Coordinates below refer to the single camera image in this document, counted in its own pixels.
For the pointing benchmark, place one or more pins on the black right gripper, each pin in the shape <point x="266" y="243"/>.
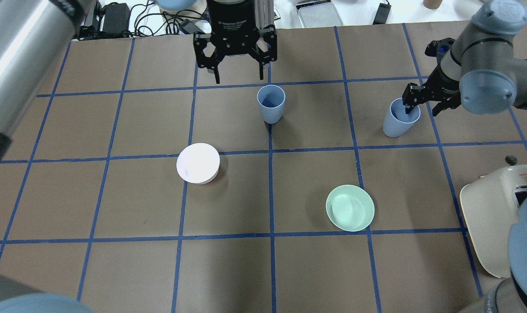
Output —
<point x="442" y="82"/>

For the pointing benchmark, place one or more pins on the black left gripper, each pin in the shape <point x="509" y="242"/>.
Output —
<point x="231" y="17"/>

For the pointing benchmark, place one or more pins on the blue cup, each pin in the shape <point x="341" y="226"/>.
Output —
<point x="397" y="121"/>

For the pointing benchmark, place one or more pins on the blue cup near left arm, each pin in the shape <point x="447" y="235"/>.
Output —
<point x="271" y="100"/>

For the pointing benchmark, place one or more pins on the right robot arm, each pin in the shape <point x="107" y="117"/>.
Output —
<point x="477" y="70"/>

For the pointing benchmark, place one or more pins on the grey metal tray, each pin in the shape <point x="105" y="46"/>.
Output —
<point x="318" y="13"/>

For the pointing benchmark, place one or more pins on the pale pink bowl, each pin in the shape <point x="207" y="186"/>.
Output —
<point x="198" y="163"/>

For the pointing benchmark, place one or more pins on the mint green bowl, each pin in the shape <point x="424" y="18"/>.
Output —
<point x="350" y="208"/>

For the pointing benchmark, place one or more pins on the black power adapter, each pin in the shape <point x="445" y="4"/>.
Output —
<point x="115" y="19"/>

